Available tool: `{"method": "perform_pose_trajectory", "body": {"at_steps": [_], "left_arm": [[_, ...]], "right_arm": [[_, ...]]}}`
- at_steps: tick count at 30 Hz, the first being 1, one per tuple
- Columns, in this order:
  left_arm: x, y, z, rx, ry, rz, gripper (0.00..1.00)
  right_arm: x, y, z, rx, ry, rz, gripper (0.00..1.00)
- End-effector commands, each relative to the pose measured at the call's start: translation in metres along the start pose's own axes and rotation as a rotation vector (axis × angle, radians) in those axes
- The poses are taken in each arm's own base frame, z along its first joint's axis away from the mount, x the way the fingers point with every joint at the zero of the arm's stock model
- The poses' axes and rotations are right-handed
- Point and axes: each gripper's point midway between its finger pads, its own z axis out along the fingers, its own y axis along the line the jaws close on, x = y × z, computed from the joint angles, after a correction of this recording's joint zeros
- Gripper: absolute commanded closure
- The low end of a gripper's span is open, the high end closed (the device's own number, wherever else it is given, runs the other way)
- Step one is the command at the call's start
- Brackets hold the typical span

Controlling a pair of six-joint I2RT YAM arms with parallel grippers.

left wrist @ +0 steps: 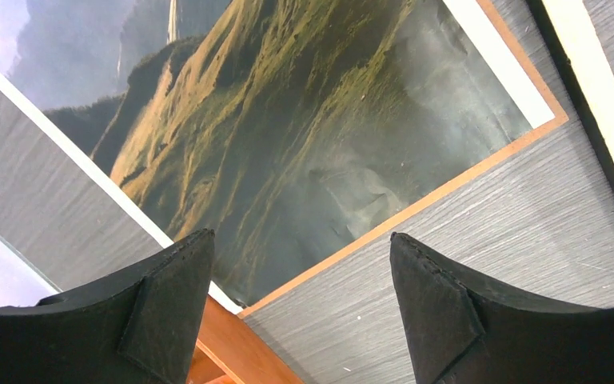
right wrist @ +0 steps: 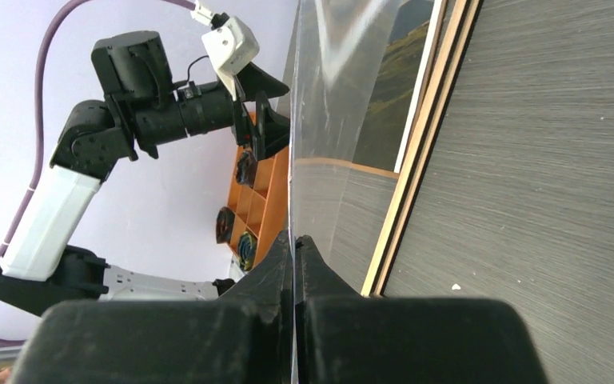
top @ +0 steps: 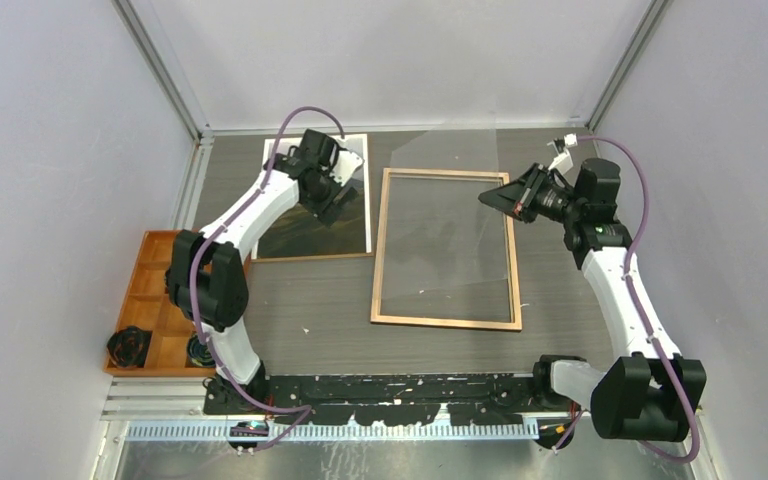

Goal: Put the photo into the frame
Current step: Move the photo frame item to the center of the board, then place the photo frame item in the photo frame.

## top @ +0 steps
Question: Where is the black yellow-green coiled bundle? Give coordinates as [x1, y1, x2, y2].
[185, 333, 216, 368]

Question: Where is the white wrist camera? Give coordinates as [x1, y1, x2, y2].
[329, 148, 365, 185]
[547, 133, 578, 175]

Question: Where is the purple cable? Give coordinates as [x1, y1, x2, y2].
[187, 105, 347, 454]
[553, 135, 702, 464]

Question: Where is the orange compartment tray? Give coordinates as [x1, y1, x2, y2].
[104, 229, 253, 379]

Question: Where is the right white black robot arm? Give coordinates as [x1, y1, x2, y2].
[478, 158, 707, 445]

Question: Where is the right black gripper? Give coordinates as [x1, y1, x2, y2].
[479, 163, 583, 226]

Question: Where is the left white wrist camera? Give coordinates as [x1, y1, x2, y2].
[329, 148, 365, 185]

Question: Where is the black wooden picture frame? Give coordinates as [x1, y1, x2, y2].
[370, 167, 523, 332]

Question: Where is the black orange coiled bundle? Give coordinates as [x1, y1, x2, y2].
[106, 326, 152, 369]

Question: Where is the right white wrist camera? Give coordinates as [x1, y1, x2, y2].
[547, 133, 578, 175]

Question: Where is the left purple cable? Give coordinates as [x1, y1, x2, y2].
[187, 105, 347, 454]

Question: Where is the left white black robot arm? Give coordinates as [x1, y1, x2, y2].
[165, 129, 365, 414]

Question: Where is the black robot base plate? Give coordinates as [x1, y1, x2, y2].
[202, 373, 581, 427]

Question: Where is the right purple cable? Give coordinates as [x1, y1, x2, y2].
[553, 135, 702, 464]

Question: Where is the mountain landscape photo board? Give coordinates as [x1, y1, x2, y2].
[252, 130, 371, 260]

